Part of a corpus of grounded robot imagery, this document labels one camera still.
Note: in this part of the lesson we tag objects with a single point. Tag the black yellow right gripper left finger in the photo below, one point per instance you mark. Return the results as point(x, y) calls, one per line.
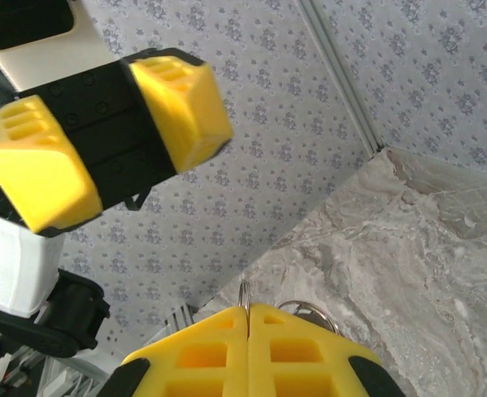
point(210, 372)

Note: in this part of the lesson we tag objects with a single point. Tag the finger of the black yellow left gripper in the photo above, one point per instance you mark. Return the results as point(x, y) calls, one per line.
point(36, 173)
point(181, 111)

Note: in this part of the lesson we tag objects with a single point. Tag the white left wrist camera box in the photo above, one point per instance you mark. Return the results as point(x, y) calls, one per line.
point(61, 54)

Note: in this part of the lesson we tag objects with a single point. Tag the aluminium corner post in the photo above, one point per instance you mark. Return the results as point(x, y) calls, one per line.
point(342, 74)

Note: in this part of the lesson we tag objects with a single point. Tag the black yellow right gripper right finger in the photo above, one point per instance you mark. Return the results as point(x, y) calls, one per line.
point(309, 372)

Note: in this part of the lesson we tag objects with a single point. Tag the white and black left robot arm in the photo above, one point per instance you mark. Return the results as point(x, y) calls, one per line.
point(24, 264)

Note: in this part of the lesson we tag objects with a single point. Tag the grooved aluminium base rail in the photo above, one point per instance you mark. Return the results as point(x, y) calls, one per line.
point(181, 316)

